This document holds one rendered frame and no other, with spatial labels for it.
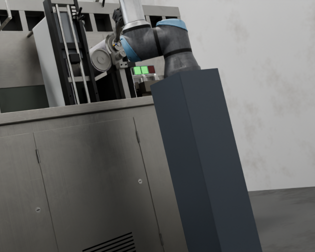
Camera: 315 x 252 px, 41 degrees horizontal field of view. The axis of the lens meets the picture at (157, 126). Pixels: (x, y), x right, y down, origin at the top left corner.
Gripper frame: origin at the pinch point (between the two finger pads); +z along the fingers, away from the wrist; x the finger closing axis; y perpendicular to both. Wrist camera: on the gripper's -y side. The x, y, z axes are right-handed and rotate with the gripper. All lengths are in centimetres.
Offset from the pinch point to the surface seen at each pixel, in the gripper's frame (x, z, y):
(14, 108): 50, 44, 5
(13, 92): 49, 39, 12
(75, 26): 29.2, -7.3, -0.3
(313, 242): -54, 43, -130
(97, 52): 12.9, 7.1, -1.5
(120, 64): 5.2, 7.5, -13.2
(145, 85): -10.3, 17.4, -20.3
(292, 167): -213, 115, -44
